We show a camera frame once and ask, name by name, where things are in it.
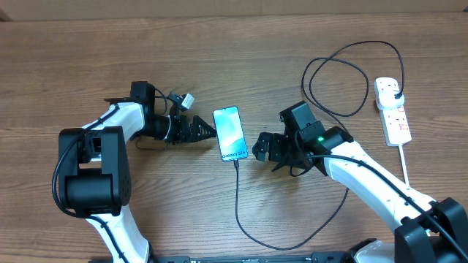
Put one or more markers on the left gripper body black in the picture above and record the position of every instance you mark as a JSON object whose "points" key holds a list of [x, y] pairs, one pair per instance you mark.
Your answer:
{"points": [[176, 134]]}

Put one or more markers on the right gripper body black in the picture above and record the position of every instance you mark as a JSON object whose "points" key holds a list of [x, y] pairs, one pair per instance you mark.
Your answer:
{"points": [[291, 156]]}

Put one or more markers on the smartphone with blue screen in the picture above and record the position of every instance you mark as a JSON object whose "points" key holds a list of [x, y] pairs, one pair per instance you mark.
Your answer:
{"points": [[230, 134]]}

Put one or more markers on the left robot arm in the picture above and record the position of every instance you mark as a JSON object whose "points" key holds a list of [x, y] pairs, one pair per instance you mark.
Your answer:
{"points": [[92, 177]]}

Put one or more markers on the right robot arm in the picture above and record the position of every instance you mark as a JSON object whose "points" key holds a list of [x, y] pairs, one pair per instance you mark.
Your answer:
{"points": [[424, 229]]}

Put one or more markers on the white charger plug adapter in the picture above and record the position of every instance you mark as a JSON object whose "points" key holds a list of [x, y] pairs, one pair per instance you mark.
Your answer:
{"points": [[387, 100]]}

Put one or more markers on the white power strip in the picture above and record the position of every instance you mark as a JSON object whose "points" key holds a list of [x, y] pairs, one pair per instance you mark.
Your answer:
{"points": [[394, 121]]}

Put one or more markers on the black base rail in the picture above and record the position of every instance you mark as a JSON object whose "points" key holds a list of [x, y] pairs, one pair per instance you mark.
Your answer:
{"points": [[248, 259]]}

